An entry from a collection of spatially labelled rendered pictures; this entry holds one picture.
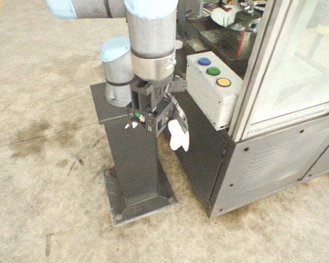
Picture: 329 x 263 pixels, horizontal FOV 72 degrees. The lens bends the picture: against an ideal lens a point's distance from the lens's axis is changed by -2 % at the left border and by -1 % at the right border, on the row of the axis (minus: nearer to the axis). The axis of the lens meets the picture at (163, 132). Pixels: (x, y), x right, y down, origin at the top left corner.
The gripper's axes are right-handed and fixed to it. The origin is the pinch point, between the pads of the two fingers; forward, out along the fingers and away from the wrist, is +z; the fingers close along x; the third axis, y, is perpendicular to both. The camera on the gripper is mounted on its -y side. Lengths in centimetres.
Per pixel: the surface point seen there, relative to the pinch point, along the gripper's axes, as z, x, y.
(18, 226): 91, -78, 33
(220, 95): 2.0, 6.1, -26.2
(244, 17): -5, -2, -75
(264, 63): -13.1, 15.8, -24.1
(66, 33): 91, -256, -170
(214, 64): 1.2, -2.1, -41.9
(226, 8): -4, -14, -85
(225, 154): 28.4, 13.1, -26.9
